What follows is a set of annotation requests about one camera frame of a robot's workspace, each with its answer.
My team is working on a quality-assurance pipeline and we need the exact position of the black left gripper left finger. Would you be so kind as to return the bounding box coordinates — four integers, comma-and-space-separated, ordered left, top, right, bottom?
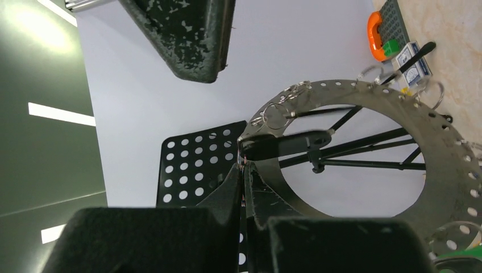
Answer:
43, 166, 241, 272

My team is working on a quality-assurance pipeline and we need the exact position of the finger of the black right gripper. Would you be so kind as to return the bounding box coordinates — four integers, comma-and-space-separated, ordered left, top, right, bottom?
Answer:
120, 0, 236, 84

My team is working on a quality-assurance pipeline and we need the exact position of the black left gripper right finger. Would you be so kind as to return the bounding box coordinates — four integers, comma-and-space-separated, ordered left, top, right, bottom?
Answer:
244, 166, 435, 272

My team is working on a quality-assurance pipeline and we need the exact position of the green plastic key tag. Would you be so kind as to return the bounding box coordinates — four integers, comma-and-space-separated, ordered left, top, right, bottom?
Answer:
433, 246, 481, 273

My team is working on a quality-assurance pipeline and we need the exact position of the black tripod stand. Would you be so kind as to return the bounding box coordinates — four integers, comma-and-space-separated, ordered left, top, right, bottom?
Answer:
279, 41, 455, 175

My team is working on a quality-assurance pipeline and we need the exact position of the orange plastic arch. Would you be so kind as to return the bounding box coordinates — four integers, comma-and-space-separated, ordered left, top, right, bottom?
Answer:
367, 11, 391, 62

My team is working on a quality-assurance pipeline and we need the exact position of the green lego brick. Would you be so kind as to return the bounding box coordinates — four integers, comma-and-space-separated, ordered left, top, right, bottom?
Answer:
382, 39, 400, 59

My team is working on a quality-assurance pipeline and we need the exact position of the grey lego baseplate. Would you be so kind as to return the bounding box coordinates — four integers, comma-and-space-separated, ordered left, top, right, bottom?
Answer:
377, 0, 410, 48

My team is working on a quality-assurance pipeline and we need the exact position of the blue playing card box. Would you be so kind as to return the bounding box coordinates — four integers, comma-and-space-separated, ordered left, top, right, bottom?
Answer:
391, 41, 433, 89

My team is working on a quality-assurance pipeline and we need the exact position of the black perforated mount plate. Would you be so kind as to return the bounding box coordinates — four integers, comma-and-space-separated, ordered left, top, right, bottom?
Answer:
156, 121, 247, 272

